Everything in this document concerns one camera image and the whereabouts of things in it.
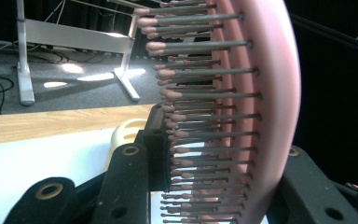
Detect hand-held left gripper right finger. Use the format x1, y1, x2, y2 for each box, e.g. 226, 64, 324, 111
266, 145, 358, 224

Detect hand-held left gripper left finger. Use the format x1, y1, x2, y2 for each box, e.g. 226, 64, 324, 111
91, 103, 172, 224

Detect cream ribbed round holder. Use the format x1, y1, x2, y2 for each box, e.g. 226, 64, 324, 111
109, 118, 150, 171

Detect pink hairbrush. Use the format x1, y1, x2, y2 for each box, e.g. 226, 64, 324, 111
133, 0, 302, 224

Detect pale blue table mat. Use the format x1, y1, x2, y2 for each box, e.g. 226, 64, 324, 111
0, 126, 206, 224

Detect white metal stand frame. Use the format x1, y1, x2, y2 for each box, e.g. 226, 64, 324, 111
14, 0, 143, 107

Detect black cables behind stand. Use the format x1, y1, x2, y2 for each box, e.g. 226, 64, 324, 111
26, 43, 106, 64

